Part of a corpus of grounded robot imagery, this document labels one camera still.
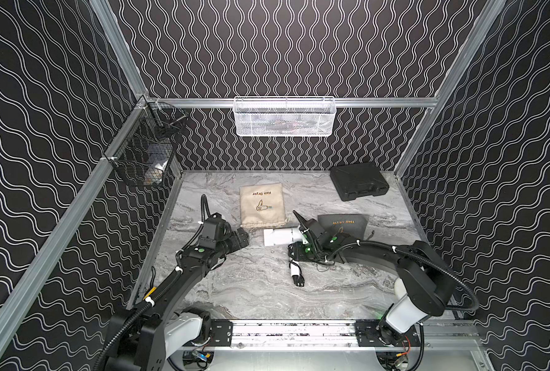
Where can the white hair dryer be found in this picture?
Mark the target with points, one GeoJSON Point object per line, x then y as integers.
{"type": "Point", "coordinates": [284, 241]}

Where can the white wire basket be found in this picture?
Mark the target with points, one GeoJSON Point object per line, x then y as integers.
{"type": "Point", "coordinates": [284, 116]}

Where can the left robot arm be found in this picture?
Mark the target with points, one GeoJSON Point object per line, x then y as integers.
{"type": "Point", "coordinates": [146, 336]}

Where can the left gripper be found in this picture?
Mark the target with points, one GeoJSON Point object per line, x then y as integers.
{"type": "Point", "coordinates": [237, 239]}

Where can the black wire basket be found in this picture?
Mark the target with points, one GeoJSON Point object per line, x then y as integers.
{"type": "Point", "coordinates": [146, 156]}

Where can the black plastic case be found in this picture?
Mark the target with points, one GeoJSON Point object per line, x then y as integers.
{"type": "Point", "coordinates": [358, 180]}

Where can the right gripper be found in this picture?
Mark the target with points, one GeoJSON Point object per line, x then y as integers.
{"type": "Point", "coordinates": [296, 252]}

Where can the yellow tape measure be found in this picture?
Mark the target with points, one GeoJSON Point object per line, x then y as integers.
{"type": "Point", "coordinates": [151, 291]}

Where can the grey hair dryer bag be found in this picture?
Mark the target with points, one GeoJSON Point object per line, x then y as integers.
{"type": "Point", "coordinates": [351, 224]}

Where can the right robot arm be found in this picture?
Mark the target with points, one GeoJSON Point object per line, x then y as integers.
{"type": "Point", "coordinates": [430, 287]}

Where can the beige hair dryer bag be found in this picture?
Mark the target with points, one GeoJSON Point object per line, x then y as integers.
{"type": "Point", "coordinates": [262, 206]}

